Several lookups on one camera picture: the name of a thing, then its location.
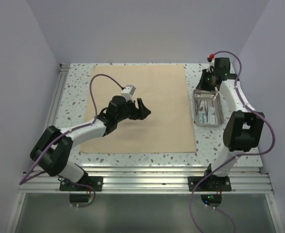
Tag aluminium rail frame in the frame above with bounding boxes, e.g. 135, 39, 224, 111
19, 63, 273, 194

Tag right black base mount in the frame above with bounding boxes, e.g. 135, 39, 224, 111
187, 175, 232, 192

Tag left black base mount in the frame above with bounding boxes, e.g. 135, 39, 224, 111
58, 176, 103, 192

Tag stainless steel tray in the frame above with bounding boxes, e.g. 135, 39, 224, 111
193, 89, 224, 127

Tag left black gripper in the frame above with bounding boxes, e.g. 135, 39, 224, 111
116, 98, 151, 122

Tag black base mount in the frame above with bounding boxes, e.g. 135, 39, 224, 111
58, 176, 103, 192
187, 175, 232, 192

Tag curved tweezers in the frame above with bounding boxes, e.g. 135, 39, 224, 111
197, 98, 208, 114

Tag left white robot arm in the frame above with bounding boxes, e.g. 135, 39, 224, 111
30, 96, 151, 191

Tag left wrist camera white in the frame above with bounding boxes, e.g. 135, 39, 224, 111
120, 85, 136, 102

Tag green white suture packet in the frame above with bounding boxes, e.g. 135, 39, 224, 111
197, 113, 218, 125

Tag purple cable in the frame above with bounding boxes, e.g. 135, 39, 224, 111
189, 50, 276, 233
19, 74, 125, 208

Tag small clear foil packet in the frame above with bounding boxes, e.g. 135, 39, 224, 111
199, 106, 216, 115

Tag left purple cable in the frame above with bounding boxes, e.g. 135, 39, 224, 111
19, 74, 125, 208

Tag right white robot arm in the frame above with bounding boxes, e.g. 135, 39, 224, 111
195, 54, 265, 191

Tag beige cloth mat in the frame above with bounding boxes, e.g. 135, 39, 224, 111
80, 65, 196, 153

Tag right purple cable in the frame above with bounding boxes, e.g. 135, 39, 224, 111
189, 50, 276, 233

